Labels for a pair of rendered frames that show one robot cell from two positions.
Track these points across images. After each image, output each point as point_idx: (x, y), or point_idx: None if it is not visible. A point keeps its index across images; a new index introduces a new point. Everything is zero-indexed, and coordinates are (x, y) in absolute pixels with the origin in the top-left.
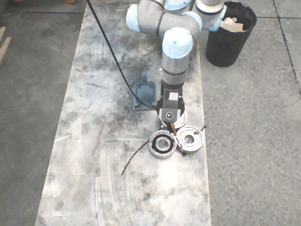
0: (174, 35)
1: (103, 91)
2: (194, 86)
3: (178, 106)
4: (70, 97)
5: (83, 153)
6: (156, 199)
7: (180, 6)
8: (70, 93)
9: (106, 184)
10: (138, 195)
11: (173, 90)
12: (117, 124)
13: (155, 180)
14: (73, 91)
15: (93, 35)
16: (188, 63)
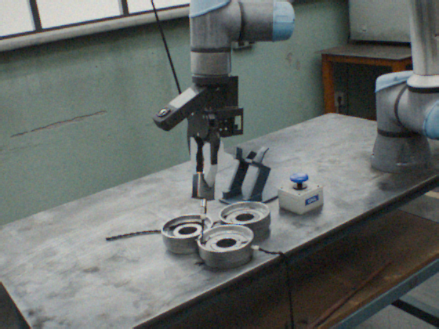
0: None
1: (216, 175)
2: (341, 213)
3: (204, 132)
4: (178, 168)
5: (110, 207)
6: (94, 279)
7: (387, 82)
8: (182, 166)
9: (81, 238)
10: (87, 263)
11: (197, 88)
12: (179, 204)
13: (125, 264)
14: (189, 165)
15: (288, 136)
16: (215, 37)
